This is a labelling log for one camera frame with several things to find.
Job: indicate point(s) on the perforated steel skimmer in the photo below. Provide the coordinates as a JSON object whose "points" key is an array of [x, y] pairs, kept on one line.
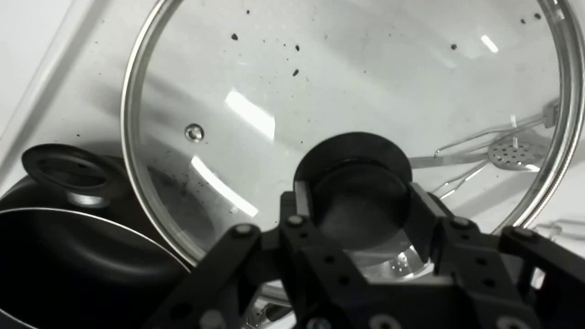
{"points": [[512, 152]]}

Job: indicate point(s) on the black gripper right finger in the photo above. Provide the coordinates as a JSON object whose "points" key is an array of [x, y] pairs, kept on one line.
{"points": [[486, 249]]}

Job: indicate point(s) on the black cooking pot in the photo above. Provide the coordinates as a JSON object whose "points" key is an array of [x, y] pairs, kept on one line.
{"points": [[73, 268]]}

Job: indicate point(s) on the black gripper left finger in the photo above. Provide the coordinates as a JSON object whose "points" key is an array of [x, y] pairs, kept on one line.
{"points": [[243, 262]]}

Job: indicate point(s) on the glass lid with black knob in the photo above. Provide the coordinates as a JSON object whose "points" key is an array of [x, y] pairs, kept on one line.
{"points": [[365, 79]]}

